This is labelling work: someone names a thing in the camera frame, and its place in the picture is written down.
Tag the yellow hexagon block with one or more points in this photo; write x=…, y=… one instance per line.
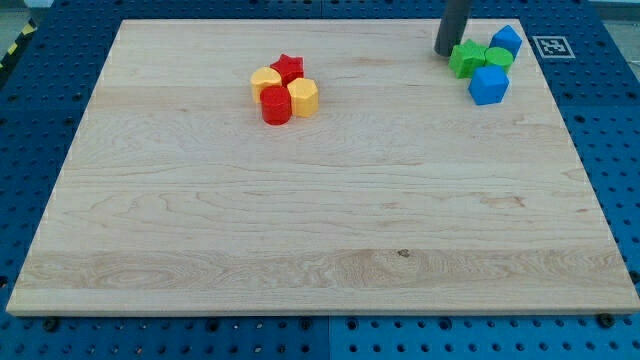
x=304, y=95

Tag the white fiducial marker tag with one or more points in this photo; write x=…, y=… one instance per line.
x=553, y=47

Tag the green cylinder block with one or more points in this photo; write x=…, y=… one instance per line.
x=498, y=56

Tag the black bolt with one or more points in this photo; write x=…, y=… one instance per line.
x=50, y=324
x=606, y=320

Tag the green star block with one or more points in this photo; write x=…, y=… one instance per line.
x=466, y=58

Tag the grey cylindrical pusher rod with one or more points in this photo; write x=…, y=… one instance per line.
x=452, y=26

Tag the blue triangle block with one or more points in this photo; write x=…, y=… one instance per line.
x=508, y=39

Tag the yellow heart block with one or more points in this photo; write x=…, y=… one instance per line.
x=262, y=78

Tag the wooden board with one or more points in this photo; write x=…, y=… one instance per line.
x=399, y=195

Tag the blue cube block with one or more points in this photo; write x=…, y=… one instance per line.
x=488, y=85

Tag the black bolt left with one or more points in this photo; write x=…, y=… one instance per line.
x=50, y=324

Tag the black bolt right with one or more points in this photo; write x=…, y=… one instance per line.
x=606, y=320

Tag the red star block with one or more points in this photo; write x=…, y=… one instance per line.
x=289, y=68

